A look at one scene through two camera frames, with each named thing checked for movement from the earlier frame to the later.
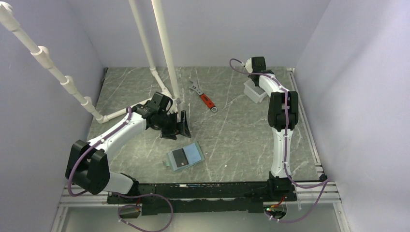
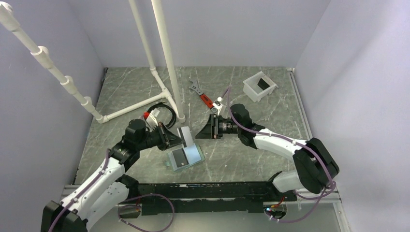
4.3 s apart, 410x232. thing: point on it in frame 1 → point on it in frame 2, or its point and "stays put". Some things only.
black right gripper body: [250, 76] → [224, 126]
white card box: [255, 93] stays put
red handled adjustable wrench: [195, 86] stays put
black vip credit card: [180, 157] stays put
